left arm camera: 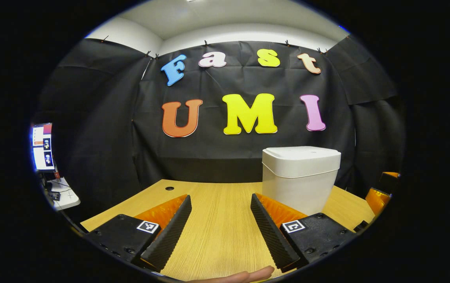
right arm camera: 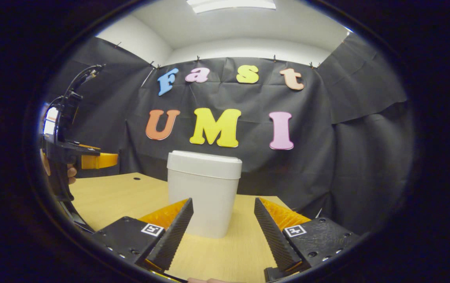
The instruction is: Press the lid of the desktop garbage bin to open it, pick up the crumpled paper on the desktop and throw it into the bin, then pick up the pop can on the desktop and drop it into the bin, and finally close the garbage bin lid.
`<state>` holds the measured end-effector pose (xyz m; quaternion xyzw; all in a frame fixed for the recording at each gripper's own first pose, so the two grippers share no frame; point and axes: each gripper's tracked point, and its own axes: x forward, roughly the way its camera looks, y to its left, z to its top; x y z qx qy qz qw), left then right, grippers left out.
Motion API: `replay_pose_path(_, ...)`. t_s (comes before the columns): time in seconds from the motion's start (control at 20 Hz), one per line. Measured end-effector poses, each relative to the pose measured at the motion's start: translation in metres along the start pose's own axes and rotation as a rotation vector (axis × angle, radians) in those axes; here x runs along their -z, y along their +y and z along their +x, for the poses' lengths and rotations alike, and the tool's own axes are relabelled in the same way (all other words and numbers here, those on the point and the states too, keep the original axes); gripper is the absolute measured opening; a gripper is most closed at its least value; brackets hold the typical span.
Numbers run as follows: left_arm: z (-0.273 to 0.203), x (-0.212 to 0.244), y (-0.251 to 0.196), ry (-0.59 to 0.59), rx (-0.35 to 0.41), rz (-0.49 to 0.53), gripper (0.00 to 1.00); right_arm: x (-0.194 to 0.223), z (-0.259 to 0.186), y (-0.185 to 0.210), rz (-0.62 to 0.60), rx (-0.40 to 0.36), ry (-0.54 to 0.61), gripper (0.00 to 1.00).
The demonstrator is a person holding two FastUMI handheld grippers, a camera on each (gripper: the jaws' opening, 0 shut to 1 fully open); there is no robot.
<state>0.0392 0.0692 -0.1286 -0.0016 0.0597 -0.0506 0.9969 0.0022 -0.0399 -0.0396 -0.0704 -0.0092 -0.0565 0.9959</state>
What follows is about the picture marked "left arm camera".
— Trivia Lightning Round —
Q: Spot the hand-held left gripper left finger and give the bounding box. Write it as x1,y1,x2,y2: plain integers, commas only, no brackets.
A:
85,194,192,272

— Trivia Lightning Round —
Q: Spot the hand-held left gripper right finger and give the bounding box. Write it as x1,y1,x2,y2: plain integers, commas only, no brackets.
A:
250,193,357,273

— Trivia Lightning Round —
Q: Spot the white desktop garbage bin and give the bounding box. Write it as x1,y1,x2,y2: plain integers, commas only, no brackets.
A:
262,146,342,217

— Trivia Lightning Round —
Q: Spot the wooden desktop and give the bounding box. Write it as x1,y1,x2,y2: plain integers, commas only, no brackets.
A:
80,179,376,282

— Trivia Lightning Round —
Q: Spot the white side table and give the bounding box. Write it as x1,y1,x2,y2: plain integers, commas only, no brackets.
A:
46,177,81,211

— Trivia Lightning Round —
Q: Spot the computer monitor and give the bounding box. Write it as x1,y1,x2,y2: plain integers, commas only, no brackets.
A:
31,123,55,173

